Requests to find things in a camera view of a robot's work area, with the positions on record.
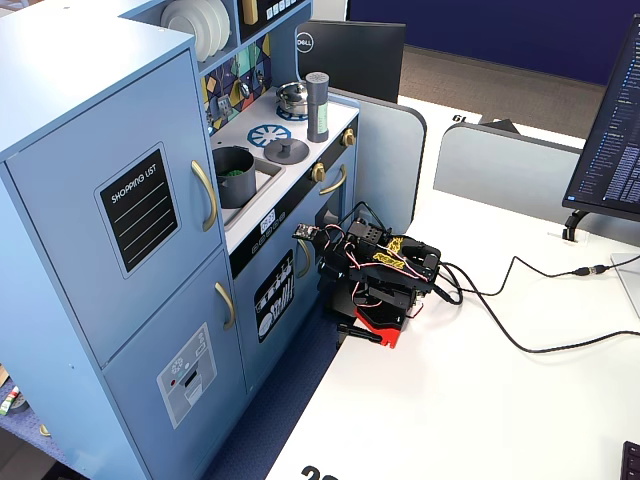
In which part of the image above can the monitor showing code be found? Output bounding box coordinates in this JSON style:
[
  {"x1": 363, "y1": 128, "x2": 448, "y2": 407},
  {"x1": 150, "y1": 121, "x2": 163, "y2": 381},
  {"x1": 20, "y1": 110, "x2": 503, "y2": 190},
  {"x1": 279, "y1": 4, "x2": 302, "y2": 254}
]
[{"x1": 561, "y1": 13, "x2": 640, "y2": 224}]

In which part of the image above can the gray salt shaker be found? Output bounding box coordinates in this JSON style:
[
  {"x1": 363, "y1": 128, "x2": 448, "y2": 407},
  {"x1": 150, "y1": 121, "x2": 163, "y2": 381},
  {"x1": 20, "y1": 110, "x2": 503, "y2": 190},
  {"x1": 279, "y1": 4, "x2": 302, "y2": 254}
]
[{"x1": 305, "y1": 71, "x2": 331, "y2": 144}]

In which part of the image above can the gold oven handle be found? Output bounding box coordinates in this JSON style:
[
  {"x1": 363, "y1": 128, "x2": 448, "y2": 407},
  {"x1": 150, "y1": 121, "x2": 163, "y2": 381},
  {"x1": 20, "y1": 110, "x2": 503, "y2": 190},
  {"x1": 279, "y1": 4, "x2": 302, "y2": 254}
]
[{"x1": 318, "y1": 164, "x2": 348, "y2": 196}]

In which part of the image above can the long gray desk divider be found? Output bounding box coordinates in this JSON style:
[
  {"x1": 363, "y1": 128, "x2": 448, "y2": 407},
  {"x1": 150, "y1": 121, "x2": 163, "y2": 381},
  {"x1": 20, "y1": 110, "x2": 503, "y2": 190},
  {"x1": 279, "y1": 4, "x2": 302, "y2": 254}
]
[{"x1": 432, "y1": 122, "x2": 640, "y2": 246}]

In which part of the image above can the gray pot lid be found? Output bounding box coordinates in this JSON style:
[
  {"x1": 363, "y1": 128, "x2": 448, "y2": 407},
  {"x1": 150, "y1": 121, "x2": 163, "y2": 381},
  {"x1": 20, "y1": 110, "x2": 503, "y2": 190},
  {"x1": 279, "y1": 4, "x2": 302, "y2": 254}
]
[{"x1": 263, "y1": 138, "x2": 310, "y2": 165}]

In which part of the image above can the gold dishwasher handle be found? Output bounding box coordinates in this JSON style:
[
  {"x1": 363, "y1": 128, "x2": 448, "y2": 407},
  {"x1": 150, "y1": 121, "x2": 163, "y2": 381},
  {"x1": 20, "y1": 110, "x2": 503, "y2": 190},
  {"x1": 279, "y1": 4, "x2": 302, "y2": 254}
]
[{"x1": 296, "y1": 238, "x2": 312, "y2": 279}]

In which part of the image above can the gold freezer door handle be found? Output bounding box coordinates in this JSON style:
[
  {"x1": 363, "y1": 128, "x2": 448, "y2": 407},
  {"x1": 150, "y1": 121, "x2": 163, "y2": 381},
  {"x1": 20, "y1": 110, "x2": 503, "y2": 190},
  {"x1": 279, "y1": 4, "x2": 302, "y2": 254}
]
[{"x1": 214, "y1": 282, "x2": 236, "y2": 331}]

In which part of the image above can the blue toy kitchen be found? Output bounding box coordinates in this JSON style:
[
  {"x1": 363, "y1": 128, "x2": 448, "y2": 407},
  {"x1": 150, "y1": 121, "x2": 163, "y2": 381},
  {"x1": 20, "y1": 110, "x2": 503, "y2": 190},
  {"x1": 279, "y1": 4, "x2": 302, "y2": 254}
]
[{"x1": 0, "y1": 0, "x2": 361, "y2": 480}]

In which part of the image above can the white number label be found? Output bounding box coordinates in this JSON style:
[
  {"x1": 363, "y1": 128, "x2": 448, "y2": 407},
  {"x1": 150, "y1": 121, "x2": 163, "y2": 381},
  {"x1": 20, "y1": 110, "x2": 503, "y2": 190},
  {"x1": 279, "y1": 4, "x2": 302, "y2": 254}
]
[{"x1": 439, "y1": 110, "x2": 484, "y2": 126}]

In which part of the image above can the gold fridge door handle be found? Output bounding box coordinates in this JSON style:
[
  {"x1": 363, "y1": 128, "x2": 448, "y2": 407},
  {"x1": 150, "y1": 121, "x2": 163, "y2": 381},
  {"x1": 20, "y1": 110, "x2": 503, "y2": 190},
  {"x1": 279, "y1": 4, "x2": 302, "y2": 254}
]
[{"x1": 191, "y1": 159, "x2": 219, "y2": 233}]

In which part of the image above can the green and white box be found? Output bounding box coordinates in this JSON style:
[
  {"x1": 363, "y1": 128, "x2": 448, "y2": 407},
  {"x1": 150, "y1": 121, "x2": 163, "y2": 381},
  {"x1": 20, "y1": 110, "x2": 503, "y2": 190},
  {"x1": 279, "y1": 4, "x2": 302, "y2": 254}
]
[{"x1": 0, "y1": 385, "x2": 21, "y2": 416}]

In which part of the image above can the red robot base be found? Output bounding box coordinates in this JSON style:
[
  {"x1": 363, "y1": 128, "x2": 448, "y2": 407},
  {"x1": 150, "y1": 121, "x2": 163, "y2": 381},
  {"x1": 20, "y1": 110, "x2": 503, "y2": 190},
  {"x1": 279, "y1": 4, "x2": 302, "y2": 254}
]
[{"x1": 353, "y1": 303, "x2": 404, "y2": 350}]

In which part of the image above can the long black cable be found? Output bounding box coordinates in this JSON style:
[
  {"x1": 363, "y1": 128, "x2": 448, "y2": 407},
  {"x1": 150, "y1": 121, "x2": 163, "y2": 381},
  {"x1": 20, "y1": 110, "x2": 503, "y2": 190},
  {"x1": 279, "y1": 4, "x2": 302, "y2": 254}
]
[{"x1": 434, "y1": 262, "x2": 640, "y2": 354}]

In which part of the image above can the gray pot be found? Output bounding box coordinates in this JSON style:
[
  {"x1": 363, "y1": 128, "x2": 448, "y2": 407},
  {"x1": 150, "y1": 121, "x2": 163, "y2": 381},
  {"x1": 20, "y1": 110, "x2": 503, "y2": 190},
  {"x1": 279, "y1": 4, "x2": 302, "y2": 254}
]
[{"x1": 212, "y1": 145, "x2": 257, "y2": 210}]

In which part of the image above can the black monitor stand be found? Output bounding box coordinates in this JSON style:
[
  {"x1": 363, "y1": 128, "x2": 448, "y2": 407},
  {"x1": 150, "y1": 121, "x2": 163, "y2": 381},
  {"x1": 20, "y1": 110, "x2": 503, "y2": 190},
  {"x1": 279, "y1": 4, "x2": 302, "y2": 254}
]
[{"x1": 562, "y1": 209, "x2": 591, "y2": 242}]

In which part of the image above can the black table clamp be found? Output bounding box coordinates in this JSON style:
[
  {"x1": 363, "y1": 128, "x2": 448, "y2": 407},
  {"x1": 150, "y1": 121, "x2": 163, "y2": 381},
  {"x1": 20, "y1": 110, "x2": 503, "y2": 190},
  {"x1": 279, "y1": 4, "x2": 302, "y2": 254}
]
[{"x1": 336, "y1": 322, "x2": 384, "y2": 346}]

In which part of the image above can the shiny steel pot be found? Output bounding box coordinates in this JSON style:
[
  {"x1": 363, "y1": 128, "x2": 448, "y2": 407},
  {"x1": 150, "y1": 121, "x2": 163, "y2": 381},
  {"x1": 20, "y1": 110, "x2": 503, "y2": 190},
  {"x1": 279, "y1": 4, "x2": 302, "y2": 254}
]
[{"x1": 274, "y1": 80, "x2": 310, "y2": 118}]

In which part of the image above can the silver laptop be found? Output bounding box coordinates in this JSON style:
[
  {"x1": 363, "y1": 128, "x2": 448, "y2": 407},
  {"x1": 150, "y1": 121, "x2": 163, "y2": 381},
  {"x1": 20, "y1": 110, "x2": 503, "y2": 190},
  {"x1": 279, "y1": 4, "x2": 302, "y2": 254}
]
[{"x1": 610, "y1": 252, "x2": 640, "y2": 319}]

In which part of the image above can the black keyboard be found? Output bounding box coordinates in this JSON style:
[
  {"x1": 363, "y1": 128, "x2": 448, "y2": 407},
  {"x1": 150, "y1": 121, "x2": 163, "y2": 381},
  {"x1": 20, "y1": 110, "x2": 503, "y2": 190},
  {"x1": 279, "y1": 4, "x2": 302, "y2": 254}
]
[{"x1": 621, "y1": 440, "x2": 640, "y2": 480}]

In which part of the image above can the white plate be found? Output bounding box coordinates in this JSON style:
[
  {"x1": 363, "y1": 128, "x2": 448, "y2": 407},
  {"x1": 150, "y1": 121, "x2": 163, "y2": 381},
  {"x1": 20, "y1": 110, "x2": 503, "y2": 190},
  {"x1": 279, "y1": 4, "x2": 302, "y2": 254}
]
[
  {"x1": 214, "y1": 0, "x2": 233, "y2": 46},
  {"x1": 159, "y1": 0, "x2": 217, "y2": 62},
  {"x1": 197, "y1": 0, "x2": 225, "y2": 54}
]

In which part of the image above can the black USB cable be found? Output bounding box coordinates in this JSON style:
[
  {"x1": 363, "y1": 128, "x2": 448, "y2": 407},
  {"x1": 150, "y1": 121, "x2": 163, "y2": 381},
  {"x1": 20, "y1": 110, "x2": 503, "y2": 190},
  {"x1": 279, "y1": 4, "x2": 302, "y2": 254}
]
[{"x1": 439, "y1": 254, "x2": 610, "y2": 301}]

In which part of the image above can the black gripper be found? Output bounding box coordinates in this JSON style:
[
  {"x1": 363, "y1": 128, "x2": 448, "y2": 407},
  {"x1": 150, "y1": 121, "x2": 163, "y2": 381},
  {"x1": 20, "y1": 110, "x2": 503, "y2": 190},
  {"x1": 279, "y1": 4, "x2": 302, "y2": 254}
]
[{"x1": 318, "y1": 233, "x2": 362, "y2": 292}]

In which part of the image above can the rounded gray desk divider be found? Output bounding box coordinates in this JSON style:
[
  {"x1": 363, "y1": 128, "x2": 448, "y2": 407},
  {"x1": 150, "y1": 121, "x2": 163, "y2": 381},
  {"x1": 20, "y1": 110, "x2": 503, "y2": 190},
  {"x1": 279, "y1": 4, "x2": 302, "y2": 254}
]
[{"x1": 327, "y1": 87, "x2": 428, "y2": 236}]

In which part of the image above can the black Dell monitor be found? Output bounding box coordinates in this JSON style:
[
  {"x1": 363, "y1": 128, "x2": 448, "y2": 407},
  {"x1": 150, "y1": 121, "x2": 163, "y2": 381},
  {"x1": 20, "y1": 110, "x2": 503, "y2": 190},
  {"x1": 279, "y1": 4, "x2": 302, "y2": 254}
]
[{"x1": 295, "y1": 19, "x2": 407, "y2": 104}]

